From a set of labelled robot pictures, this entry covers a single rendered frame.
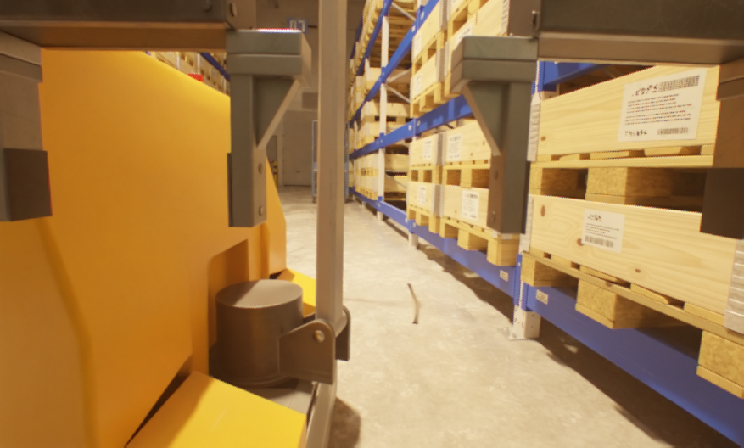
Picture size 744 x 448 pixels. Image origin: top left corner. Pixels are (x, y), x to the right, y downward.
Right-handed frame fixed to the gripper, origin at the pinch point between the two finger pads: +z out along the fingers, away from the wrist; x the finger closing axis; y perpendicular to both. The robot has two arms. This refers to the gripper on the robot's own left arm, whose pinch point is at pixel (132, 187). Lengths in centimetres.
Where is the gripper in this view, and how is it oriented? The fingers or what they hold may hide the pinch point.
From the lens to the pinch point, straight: 24.9
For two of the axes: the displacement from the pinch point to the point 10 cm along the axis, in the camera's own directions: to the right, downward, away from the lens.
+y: 0.0, -1.2, 9.9
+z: -0.2, 9.9, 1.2
